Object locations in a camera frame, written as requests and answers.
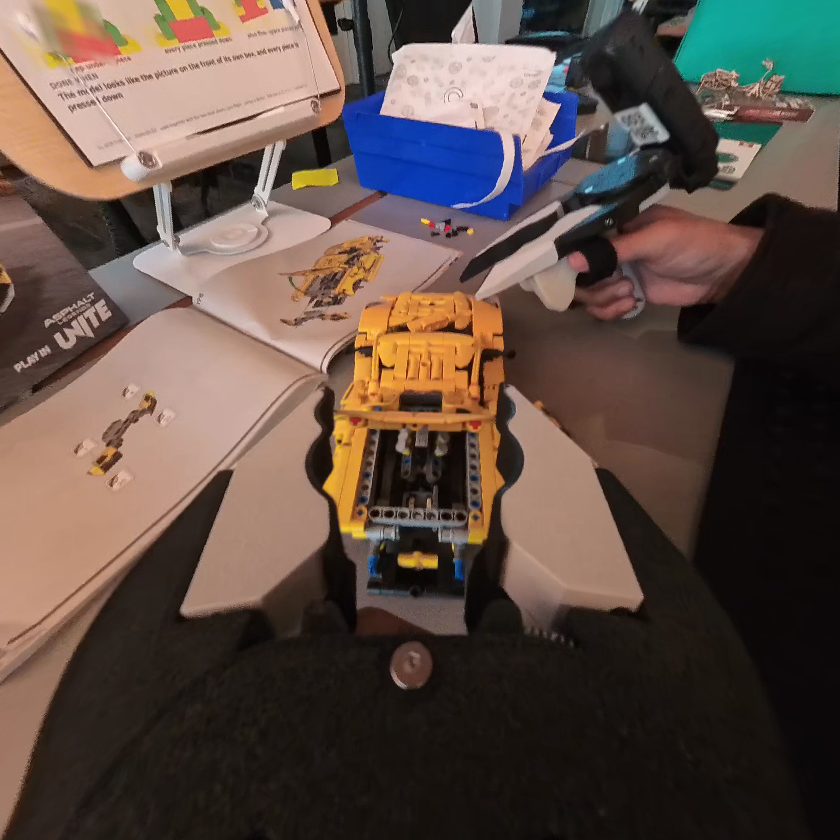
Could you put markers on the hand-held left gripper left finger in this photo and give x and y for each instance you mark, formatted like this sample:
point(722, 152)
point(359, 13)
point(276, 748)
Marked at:
point(262, 525)

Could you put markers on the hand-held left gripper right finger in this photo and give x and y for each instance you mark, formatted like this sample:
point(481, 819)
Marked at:
point(564, 525)

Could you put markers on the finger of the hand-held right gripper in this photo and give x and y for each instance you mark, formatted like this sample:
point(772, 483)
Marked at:
point(525, 266)
point(531, 220)

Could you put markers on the yellow brick car model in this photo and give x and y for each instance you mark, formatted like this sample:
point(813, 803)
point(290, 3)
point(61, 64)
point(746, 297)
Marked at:
point(420, 354)

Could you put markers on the person's right forearm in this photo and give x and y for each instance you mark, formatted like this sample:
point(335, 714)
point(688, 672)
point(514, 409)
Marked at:
point(794, 282)

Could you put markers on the grey desk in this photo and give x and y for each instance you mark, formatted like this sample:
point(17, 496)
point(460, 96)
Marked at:
point(623, 394)

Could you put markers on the person's right hand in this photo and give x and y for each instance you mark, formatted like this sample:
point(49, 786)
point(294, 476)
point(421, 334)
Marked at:
point(695, 262)

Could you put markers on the cluster of small coloured pieces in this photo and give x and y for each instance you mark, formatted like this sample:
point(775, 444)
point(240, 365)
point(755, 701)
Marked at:
point(449, 228)

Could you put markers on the wooden model kit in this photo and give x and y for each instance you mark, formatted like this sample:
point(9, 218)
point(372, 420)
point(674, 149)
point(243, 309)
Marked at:
point(748, 92)

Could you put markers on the green panel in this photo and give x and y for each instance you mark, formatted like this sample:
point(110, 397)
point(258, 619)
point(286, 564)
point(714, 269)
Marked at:
point(754, 39)

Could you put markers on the white printed card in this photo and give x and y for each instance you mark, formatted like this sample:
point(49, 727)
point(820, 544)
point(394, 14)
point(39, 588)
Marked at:
point(735, 164)

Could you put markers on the blue plastic bin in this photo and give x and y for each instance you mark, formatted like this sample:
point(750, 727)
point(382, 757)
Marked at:
point(433, 164)

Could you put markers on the open instruction booklet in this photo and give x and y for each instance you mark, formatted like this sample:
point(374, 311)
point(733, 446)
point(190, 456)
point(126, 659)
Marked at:
point(197, 394)

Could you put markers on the white patterned paper bag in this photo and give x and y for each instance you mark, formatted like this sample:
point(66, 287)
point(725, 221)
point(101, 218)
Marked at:
point(472, 79)

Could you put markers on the black fleece-lined jacket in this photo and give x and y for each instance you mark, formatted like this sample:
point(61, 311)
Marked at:
point(774, 590)

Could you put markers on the yellow tape piece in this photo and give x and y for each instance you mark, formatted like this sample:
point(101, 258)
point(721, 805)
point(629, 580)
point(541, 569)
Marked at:
point(315, 179)

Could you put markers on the car set box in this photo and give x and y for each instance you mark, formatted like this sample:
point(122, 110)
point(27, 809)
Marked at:
point(46, 295)

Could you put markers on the printed instruction sheet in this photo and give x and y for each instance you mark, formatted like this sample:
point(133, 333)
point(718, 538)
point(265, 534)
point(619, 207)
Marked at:
point(197, 85)

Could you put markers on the wooden document stand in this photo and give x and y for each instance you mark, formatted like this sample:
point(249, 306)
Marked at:
point(52, 164)

